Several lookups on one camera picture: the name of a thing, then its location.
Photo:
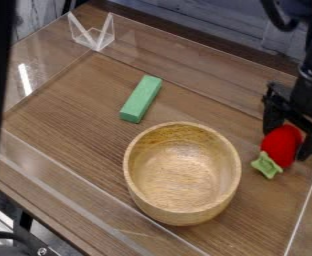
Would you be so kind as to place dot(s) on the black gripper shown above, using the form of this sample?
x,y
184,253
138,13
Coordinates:
x,y
291,104

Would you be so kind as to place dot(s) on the red plush strawberry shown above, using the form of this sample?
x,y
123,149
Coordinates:
x,y
278,150

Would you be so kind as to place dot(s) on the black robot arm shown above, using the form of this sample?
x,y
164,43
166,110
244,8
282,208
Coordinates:
x,y
287,15

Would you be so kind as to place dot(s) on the wooden bowl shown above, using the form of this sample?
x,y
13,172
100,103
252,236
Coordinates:
x,y
183,171

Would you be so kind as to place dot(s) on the green rectangular block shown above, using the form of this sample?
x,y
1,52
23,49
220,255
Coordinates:
x,y
140,99

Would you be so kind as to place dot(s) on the clear acrylic corner bracket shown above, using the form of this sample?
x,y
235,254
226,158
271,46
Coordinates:
x,y
93,38

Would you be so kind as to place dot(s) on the clear acrylic enclosure wall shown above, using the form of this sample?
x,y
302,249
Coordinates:
x,y
91,218

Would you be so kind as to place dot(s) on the black table leg bracket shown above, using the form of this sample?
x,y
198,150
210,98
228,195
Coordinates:
x,y
31,243

